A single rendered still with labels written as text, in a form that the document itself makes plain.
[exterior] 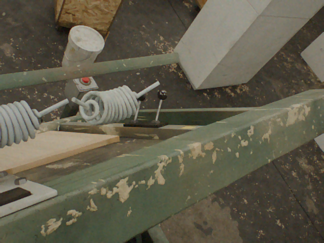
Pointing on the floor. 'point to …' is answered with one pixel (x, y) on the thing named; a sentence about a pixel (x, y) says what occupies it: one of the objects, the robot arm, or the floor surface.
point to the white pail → (83, 46)
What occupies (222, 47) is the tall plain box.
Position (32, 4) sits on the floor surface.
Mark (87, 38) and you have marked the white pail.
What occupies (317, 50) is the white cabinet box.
